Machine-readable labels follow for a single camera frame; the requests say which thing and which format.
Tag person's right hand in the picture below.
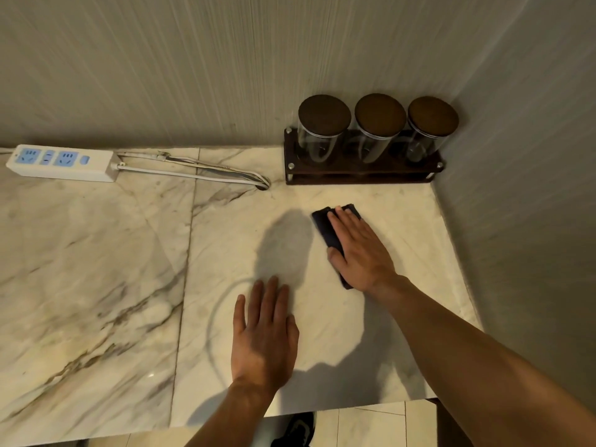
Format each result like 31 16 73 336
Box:
326 206 402 299

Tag person's left hand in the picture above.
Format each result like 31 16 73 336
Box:
231 276 300 397

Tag dark blue cleaning cloth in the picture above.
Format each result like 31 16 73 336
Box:
311 204 368 291

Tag person's left forearm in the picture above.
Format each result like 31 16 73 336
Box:
185 381 278 447

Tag person's right forearm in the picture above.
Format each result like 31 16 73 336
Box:
372 274 596 447

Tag dark wooden jar rack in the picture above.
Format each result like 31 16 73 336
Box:
283 127 445 186

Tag person's black shoe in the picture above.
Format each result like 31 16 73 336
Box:
270 412 318 447

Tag glass jar with wooden lid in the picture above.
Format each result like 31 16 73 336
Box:
404 96 460 164
296 94 352 165
354 93 408 164

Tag white power strip blue sockets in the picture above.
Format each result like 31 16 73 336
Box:
6 144 121 183

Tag white power strip cable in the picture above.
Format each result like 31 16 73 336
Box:
114 151 272 191

